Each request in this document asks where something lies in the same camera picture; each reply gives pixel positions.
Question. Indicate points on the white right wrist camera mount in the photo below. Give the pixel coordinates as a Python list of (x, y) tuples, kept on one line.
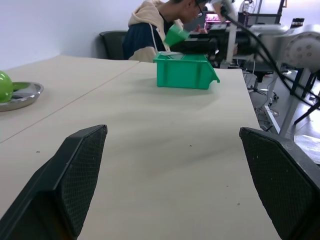
[(230, 45)]

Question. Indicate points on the round metal tray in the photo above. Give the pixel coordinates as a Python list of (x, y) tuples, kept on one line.
[(25, 98)]

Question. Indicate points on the black office chair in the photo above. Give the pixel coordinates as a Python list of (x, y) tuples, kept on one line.
[(112, 45)]

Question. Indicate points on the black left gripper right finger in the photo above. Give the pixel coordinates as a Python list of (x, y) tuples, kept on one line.
[(282, 185)]

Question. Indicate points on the monitor with pink screen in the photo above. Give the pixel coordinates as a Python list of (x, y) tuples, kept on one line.
[(216, 18)]

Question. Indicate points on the white desk frame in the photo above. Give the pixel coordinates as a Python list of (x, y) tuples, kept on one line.
[(287, 105)]

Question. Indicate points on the green rounded block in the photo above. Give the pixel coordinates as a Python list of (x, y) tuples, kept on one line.
[(4, 86)]

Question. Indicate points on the black desk legs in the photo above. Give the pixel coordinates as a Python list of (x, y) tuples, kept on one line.
[(308, 100)]

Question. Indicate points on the teal plastic bin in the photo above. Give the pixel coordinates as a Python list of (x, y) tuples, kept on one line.
[(180, 73)]

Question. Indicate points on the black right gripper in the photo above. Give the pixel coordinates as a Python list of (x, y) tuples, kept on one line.
[(243, 43)]

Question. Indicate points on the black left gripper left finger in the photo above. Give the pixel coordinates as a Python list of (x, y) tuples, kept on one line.
[(50, 190)]

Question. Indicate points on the person in cream hoodie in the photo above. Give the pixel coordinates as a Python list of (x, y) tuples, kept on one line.
[(147, 32)]

